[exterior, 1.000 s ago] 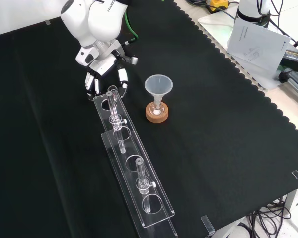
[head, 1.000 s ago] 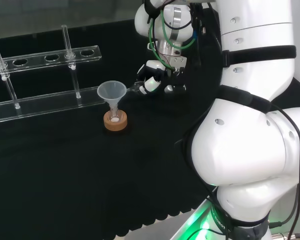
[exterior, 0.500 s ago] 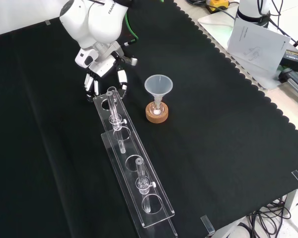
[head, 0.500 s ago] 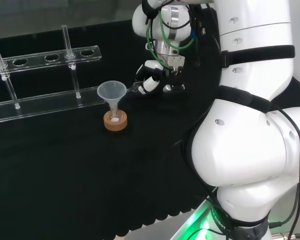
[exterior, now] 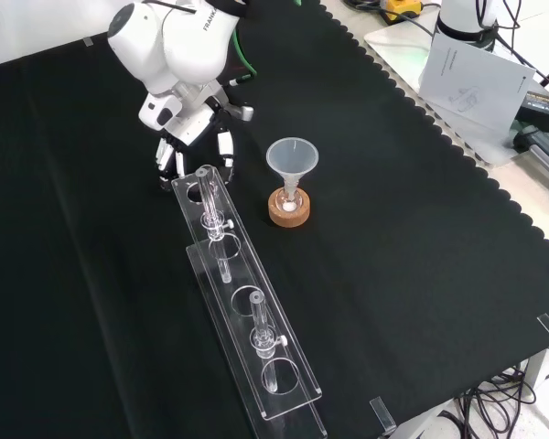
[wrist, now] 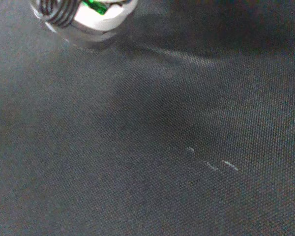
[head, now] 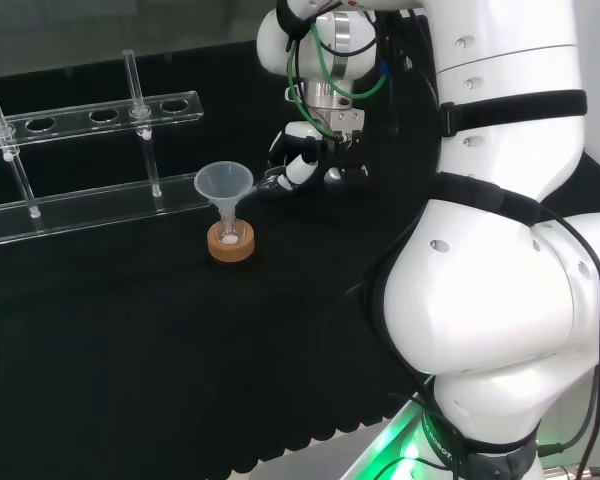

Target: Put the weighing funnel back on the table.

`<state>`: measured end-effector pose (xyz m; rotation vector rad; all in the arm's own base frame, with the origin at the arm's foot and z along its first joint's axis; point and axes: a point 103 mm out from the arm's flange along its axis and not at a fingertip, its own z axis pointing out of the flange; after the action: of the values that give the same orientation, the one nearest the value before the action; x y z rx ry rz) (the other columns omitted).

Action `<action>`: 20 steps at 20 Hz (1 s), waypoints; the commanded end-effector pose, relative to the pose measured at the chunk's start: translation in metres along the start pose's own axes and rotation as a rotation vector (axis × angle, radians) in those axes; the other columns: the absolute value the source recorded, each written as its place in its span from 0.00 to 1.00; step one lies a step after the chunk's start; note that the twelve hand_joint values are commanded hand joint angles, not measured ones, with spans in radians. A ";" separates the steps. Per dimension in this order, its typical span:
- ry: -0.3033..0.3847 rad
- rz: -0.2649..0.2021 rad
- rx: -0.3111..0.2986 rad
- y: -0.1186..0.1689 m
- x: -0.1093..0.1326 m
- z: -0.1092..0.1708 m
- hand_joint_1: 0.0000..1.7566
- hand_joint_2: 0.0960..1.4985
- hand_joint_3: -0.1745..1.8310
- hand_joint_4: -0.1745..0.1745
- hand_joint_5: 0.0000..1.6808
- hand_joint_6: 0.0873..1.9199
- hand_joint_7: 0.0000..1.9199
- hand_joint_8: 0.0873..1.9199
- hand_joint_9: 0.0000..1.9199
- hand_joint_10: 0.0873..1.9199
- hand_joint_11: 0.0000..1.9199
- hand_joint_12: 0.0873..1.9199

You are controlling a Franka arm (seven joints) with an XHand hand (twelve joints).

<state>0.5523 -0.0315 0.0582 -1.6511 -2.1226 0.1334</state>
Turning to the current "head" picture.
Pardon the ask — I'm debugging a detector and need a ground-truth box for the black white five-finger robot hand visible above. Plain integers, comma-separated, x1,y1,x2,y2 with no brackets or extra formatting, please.
265,119,342,194

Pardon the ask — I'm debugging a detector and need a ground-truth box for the clear glass weighing funnel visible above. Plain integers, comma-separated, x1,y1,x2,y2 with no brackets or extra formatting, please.
248,167,287,197

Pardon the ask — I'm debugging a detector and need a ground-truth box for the translucent plastic funnel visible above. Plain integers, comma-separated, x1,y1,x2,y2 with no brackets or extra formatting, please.
194,160,255,237

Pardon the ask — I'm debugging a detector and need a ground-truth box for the clear acrylic funnel stand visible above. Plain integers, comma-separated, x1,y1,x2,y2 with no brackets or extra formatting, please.
0,48,205,249

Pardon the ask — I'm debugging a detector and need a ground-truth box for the glass round-bottom flask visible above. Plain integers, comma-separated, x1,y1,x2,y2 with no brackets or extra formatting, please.
216,208,245,247

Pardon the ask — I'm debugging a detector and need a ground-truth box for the black bench cloth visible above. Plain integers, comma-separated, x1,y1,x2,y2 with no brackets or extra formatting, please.
0,38,600,479

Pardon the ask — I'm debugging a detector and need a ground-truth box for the green cable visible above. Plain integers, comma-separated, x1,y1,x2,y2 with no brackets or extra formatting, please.
283,13,387,142

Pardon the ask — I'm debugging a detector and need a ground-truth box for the cork ring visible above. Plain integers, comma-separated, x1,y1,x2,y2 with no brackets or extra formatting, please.
207,221,257,264

